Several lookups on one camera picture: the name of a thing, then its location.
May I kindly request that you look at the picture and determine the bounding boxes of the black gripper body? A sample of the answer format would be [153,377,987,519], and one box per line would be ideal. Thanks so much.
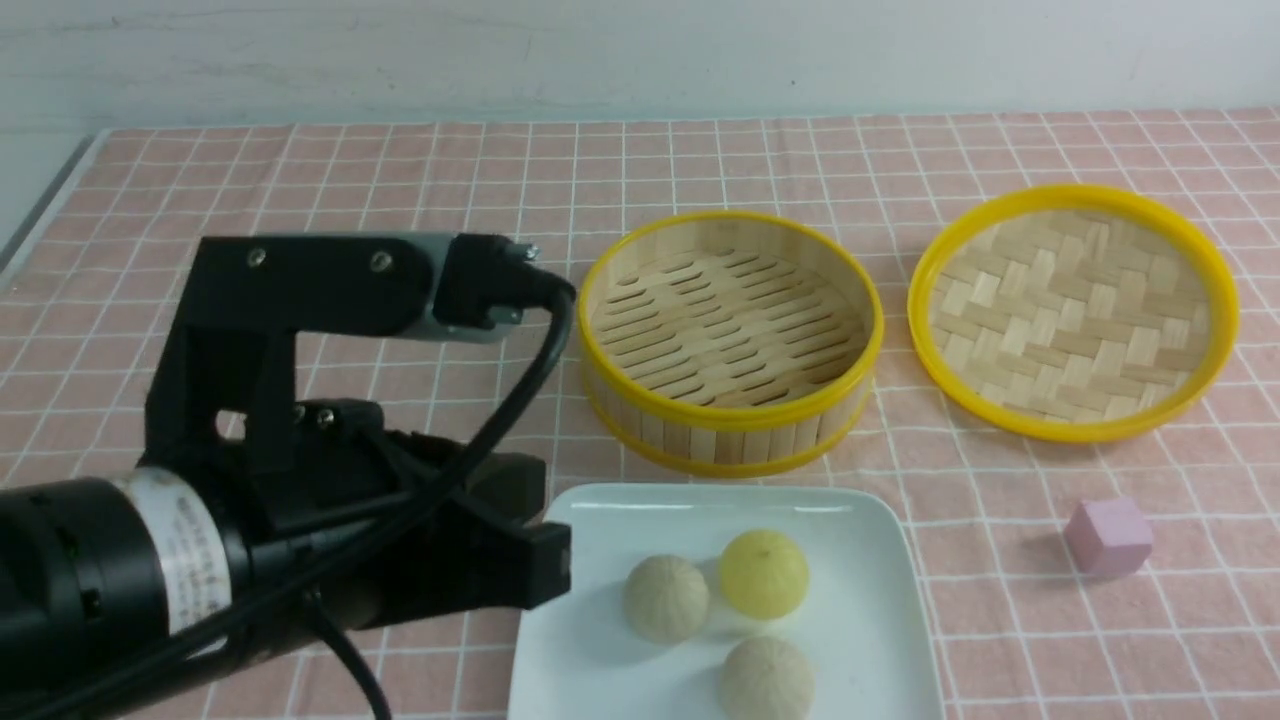
[215,400,573,632]

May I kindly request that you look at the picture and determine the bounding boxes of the beige steamed bun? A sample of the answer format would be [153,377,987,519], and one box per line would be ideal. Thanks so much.
[623,553,710,644]
[718,635,817,719]

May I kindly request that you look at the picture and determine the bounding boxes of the yellow steamed bun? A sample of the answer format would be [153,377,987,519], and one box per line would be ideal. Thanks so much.
[718,529,810,621]

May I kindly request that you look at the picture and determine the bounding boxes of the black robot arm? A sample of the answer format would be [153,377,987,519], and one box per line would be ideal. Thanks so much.
[1,400,572,719]

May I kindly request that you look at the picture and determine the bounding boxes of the white square plate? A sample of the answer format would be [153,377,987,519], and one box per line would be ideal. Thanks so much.
[508,483,946,719]

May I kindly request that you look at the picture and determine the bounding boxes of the yellow-rimmed bamboo steamer basket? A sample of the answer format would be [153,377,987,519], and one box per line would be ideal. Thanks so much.
[576,211,884,478]

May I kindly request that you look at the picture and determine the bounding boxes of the yellow-rimmed woven steamer lid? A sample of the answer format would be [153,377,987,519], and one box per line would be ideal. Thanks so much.
[908,184,1240,445]

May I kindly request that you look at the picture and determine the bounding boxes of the pink checkered tablecloth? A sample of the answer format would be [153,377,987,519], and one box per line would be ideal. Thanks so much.
[1,108,1279,719]

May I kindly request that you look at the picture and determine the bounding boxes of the pink cube block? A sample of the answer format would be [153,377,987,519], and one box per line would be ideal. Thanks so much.
[1062,497,1155,577]

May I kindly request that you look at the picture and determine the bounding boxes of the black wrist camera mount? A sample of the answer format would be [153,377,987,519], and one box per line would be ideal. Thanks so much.
[142,232,573,475]

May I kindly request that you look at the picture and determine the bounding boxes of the black cable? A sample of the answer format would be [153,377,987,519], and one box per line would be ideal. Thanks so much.
[0,263,579,720]

